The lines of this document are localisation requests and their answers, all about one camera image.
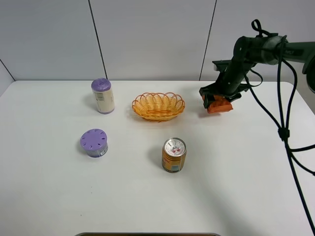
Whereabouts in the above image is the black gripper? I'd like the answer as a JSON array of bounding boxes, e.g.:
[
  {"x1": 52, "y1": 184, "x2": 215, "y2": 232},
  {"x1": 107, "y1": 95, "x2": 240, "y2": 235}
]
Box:
[{"x1": 199, "y1": 59, "x2": 249, "y2": 108}]

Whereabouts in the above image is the orange waffle slice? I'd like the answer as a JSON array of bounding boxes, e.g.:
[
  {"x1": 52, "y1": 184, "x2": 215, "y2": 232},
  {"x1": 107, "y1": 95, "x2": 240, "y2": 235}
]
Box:
[{"x1": 205, "y1": 95, "x2": 233, "y2": 114}]

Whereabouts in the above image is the dark green robot arm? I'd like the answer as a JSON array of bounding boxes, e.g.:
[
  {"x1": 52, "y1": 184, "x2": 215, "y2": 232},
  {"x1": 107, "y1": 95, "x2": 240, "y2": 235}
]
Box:
[{"x1": 199, "y1": 36, "x2": 315, "y2": 111}]

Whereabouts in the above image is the orange woven wicker basket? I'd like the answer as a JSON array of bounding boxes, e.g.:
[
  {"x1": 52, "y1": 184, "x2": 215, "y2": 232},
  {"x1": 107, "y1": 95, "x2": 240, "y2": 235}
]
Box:
[{"x1": 131, "y1": 92, "x2": 185, "y2": 122}]

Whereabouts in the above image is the gold beverage can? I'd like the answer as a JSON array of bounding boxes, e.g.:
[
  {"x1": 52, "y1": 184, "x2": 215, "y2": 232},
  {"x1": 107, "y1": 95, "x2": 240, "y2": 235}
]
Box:
[{"x1": 161, "y1": 138, "x2": 187, "y2": 173}]

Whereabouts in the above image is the tall purple lidded canister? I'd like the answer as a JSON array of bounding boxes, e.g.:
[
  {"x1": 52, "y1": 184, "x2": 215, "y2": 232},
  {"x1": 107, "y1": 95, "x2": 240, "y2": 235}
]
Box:
[{"x1": 91, "y1": 78, "x2": 115, "y2": 114}]

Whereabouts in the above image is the short purple lidded container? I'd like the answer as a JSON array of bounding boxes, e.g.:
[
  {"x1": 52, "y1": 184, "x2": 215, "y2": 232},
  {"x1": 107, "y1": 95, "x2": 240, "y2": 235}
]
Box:
[{"x1": 80, "y1": 129, "x2": 108, "y2": 158}]

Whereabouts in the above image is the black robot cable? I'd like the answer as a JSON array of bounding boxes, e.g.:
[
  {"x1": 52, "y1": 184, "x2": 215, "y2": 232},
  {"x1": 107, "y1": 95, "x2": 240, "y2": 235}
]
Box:
[{"x1": 242, "y1": 19, "x2": 315, "y2": 234}]

